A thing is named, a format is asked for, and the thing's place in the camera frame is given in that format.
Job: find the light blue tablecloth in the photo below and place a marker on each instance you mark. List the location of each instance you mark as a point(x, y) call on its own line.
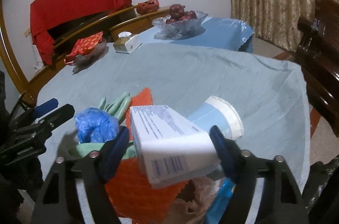
point(269, 95)

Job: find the dark wooden chair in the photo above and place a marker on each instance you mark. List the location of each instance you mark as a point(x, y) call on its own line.
point(317, 54)

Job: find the blue plastic bag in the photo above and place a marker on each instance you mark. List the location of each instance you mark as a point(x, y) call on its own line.
point(95, 126)

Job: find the blue side table cover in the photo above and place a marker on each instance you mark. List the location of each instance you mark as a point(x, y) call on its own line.
point(222, 33)

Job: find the dark red fruit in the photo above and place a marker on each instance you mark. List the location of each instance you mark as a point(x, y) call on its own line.
point(177, 13)

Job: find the red snack packet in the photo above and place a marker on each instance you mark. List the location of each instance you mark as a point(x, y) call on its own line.
point(84, 47)

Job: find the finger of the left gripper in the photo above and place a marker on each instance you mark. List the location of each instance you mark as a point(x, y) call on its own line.
point(51, 120)
point(30, 114)

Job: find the glass fruit bowl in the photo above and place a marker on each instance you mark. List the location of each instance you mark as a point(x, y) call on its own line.
point(179, 30)

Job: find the blue white paper cup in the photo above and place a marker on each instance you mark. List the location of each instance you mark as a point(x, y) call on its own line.
point(216, 111)

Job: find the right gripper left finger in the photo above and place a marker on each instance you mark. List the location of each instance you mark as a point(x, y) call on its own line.
point(74, 190)

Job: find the beige crumpled bag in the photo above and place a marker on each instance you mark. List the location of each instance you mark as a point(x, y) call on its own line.
point(193, 202)

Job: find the tissue box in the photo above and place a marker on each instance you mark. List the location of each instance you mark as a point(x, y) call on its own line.
point(127, 42)

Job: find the green rubber glove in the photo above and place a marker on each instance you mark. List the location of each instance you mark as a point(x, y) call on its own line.
point(117, 109)

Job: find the red basket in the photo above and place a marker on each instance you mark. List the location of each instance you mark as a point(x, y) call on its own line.
point(147, 7)

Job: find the white cardboard box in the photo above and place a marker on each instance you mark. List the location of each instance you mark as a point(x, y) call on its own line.
point(170, 149)

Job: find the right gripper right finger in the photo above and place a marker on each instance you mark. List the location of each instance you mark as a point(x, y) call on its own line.
point(266, 190)

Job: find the blue wrapper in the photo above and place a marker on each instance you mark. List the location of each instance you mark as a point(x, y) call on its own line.
point(219, 205)

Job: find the orange foam net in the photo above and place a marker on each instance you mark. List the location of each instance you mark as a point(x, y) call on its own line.
point(133, 197)

